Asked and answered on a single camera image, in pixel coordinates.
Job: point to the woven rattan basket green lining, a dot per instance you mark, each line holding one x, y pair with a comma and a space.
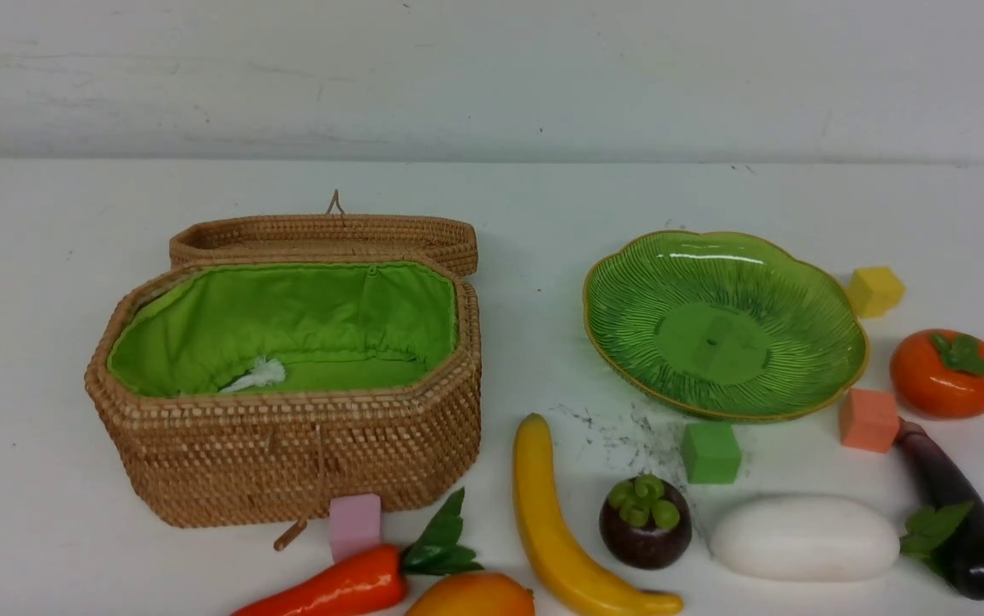
257, 390

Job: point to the orange mango toy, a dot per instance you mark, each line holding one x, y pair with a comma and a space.
475, 593

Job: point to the orange persimmon toy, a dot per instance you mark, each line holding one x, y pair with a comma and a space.
939, 373

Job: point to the yellow banana toy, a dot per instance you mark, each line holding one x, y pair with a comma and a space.
563, 568

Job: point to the pink foam cube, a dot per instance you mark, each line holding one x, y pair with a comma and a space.
355, 525

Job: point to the woven rattan basket lid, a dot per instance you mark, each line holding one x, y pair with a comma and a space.
451, 243

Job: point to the yellow foam cube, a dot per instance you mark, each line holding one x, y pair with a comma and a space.
873, 292

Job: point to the green leaf-shaped plate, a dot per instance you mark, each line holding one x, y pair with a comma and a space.
724, 326

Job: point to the orange carrot toy green leaves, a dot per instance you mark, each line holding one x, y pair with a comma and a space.
376, 579

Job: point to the orange foam cube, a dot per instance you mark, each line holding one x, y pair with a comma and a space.
868, 420

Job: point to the dark purple mangosteen toy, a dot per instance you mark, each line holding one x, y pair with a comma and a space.
645, 522

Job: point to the purple eggplant toy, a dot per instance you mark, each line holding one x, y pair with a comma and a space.
946, 534

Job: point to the green foam cube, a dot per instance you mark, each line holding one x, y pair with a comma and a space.
710, 454

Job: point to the white radish toy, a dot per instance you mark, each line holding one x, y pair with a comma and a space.
805, 539

